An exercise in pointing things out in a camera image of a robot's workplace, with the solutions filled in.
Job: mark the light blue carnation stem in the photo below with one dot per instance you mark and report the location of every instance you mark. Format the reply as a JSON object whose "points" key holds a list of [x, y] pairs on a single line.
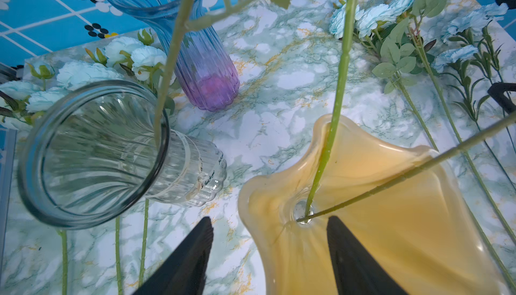
{"points": [[454, 63]]}

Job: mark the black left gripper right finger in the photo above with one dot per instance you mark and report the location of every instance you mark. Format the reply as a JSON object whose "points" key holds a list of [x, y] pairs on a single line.
{"points": [[355, 270]]}

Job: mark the blue purple ribbed glass vase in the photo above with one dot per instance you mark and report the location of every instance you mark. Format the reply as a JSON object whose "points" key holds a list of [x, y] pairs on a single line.
{"points": [[204, 69]]}

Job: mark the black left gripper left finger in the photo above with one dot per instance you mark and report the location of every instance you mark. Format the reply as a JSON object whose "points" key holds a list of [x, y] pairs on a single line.
{"points": [[184, 271]]}

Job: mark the magenta pink rose stem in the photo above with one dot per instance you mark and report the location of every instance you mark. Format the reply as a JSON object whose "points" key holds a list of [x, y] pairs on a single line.
{"points": [[460, 149]]}

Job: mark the clear glass vase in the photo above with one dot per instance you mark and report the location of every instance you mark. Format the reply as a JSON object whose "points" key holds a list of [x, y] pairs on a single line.
{"points": [[96, 152]]}

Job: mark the yellow ceramic vase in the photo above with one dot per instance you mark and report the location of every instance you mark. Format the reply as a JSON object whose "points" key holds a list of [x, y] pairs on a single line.
{"points": [[419, 231]]}

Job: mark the coral pink rose stem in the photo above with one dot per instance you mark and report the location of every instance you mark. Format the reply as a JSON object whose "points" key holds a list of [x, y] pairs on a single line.
{"points": [[350, 13]]}

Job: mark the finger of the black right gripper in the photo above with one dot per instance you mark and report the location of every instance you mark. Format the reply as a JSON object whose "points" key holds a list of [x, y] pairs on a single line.
{"points": [[497, 92]]}

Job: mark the light blue carnation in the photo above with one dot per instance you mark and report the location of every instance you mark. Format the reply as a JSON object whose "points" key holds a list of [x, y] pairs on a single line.
{"points": [[492, 13], [467, 30]]}

